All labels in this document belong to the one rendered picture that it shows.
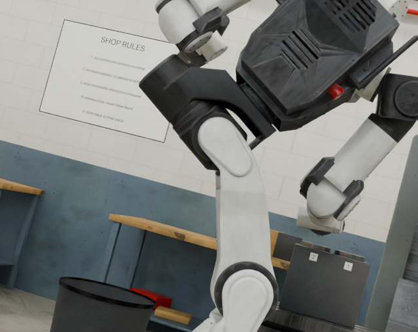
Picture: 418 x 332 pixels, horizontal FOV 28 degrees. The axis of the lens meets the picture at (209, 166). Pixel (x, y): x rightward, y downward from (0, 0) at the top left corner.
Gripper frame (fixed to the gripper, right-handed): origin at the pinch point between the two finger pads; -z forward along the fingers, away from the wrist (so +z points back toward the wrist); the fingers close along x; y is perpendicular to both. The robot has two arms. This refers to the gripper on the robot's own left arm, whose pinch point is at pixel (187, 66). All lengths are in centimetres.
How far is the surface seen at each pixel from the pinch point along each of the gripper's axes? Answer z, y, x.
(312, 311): -8, -77, -8
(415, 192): -26, -69, 50
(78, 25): -465, 178, 112
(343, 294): -5, -78, 1
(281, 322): -4, -74, -18
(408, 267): -31, -87, 35
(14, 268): -501, 31, -44
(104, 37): -456, 154, 122
